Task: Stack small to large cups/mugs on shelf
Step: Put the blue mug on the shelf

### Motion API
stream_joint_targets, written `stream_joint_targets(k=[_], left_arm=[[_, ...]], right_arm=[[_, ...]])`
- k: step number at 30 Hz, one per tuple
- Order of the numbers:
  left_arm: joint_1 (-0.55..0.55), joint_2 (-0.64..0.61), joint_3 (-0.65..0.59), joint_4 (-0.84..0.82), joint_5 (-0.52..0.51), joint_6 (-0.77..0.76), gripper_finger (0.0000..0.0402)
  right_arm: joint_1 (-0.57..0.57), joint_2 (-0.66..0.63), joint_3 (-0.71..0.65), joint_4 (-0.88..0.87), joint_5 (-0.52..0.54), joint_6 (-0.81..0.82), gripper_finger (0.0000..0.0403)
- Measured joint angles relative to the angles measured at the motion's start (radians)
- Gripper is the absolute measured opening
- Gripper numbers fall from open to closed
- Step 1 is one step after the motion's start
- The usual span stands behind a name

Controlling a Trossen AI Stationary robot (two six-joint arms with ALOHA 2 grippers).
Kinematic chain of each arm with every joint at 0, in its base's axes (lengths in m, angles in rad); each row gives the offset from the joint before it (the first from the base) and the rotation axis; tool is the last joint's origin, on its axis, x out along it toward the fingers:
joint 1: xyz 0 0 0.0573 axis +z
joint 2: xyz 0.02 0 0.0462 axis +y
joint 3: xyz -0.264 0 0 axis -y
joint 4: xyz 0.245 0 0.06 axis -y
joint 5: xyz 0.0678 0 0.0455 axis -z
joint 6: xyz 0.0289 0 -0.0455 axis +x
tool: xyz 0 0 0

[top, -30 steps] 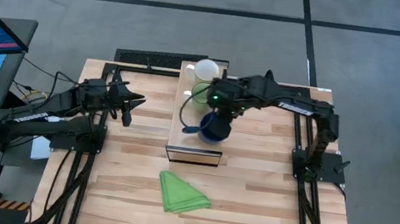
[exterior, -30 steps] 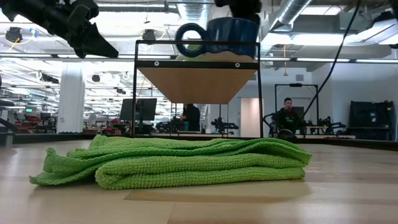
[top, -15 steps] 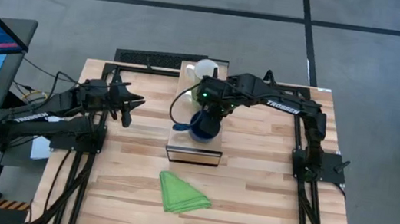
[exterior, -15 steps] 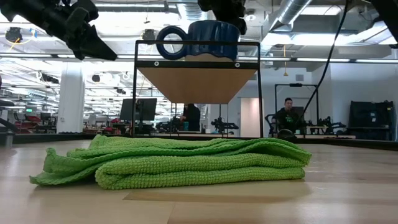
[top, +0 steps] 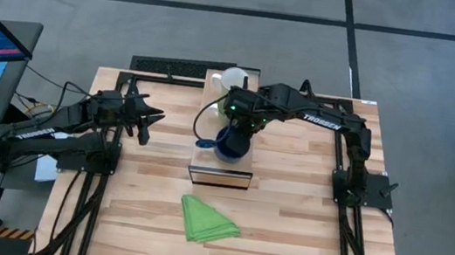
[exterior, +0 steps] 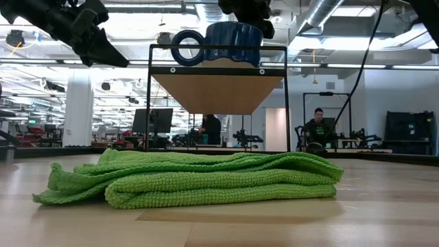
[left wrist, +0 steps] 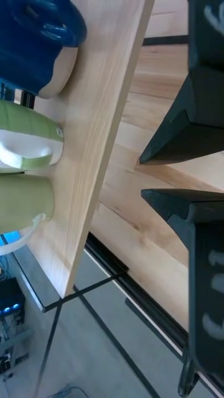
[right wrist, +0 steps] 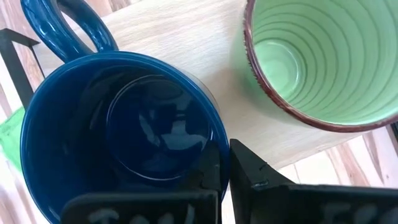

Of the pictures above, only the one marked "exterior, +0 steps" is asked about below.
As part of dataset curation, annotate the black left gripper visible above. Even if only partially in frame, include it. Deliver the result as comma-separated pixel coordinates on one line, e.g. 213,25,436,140
0,0,130,69

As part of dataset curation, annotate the black metal table frame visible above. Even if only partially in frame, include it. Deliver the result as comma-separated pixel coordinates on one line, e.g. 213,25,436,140
0,145,439,167

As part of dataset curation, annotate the standing person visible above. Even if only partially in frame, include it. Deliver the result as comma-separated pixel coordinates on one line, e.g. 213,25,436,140
198,114,222,145

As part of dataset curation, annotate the blue mug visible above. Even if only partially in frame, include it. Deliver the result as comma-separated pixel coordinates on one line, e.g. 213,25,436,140
170,21,264,68

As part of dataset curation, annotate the black tube frame stand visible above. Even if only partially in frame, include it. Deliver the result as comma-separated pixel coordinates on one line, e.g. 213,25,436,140
302,91,353,148

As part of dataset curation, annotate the black hanging cable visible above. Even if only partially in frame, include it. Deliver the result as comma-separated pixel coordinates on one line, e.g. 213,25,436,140
334,0,388,130

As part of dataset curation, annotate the silver ventilation duct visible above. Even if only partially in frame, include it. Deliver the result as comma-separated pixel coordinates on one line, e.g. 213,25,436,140
296,0,346,34

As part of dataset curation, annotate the wooden shelf with black frame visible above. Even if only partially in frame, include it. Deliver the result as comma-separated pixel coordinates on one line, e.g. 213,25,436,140
144,43,292,152

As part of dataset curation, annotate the black cabinet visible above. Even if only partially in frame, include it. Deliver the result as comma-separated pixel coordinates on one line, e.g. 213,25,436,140
383,110,436,155

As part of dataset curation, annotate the green folded cloth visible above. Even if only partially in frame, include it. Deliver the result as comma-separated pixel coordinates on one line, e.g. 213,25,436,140
32,148,345,210

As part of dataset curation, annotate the black rounded object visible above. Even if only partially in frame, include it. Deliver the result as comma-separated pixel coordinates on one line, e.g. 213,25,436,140
305,142,327,154

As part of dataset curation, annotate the yellow hanging cord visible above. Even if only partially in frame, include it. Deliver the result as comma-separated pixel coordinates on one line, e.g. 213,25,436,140
311,49,318,85

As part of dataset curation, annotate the black background monitor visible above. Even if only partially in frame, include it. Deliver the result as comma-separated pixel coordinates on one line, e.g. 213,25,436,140
132,108,174,134

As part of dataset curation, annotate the ceiling light strip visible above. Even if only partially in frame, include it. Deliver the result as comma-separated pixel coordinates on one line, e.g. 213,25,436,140
327,63,387,69
392,64,439,70

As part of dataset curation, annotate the seated person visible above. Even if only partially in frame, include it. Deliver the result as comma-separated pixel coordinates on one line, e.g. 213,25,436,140
301,107,339,148

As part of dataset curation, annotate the white building column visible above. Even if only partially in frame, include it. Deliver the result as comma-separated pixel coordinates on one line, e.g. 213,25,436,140
62,68,94,148

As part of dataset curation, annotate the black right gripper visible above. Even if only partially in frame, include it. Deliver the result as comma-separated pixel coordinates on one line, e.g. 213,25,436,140
217,0,276,40

